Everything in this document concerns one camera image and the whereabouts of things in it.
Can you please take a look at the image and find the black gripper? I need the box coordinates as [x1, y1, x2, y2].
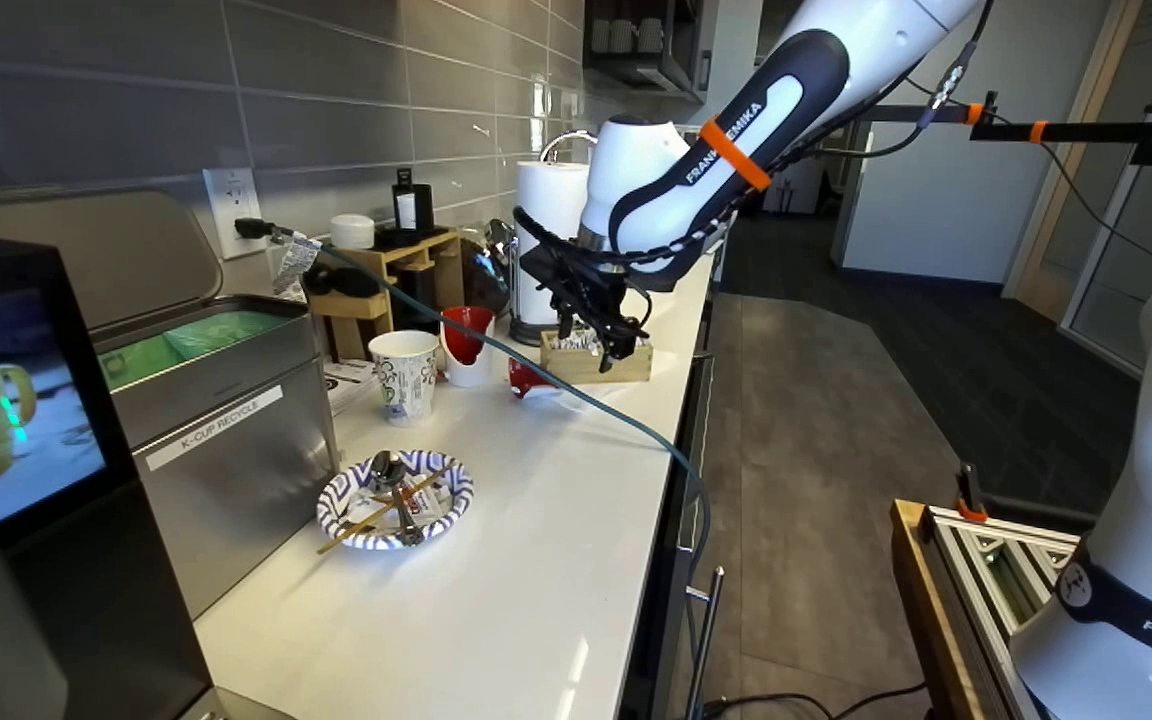
[548, 248, 655, 376]

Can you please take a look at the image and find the red white mug shard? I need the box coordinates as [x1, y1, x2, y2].
[509, 358, 555, 402]

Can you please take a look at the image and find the broken mug red inside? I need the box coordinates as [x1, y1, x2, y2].
[437, 299, 502, 394]

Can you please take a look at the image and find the white printed mug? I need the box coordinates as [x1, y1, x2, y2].
[363, 329, 443, 430]

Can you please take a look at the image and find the wooden box with packets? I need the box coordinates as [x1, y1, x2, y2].
[536, 329, 655, 388]

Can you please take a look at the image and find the metal paper towel holder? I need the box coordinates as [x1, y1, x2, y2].
[506, 128, 609, 349]

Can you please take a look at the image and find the wooden shelf organizer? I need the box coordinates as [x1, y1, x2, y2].
[305, 223, 469, 363]

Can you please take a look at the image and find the blue patterned paper plate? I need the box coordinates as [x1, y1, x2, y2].
[313, 443, 480, 551]

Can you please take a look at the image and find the dark glass bottle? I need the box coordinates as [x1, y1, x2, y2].
[388, 165, 440, 240]

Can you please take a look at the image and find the metal spoon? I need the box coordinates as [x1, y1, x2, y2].
[367, 447, 430, 544]

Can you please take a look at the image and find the small white cup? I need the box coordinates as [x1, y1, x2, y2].
[330, 212, 379, 256]

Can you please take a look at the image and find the wooden stick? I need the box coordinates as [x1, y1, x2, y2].
[316, 475, 448, 556]

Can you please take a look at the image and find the orange black clamp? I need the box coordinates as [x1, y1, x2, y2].
[951, 462, 991, 527]

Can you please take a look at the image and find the stainless steel appliance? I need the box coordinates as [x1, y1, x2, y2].
[0, 190, 344, 621]

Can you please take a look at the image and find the black device with screen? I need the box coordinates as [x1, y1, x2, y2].
[0, 230, 218, 720]

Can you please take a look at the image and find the blue cable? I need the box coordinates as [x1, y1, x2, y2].
[261, 221, 718, 551]

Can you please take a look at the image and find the metal cabinet handle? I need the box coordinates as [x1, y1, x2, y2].
[677, 561, 732, 720]

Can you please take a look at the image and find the black floor cable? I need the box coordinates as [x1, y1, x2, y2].
[696, 681, 936, 720]

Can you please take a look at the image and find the white wall outlet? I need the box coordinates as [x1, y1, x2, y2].
[199, 165, 268, 262]

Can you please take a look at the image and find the aluminium frame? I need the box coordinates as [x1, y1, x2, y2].
[929, 509, 1087, 675]

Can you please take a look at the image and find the thin black boom cable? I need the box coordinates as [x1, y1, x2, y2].
[1034, 138, 1152, 272]

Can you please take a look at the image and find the black camera boom bar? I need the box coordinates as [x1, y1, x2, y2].
[870, 89, 1152, 172]

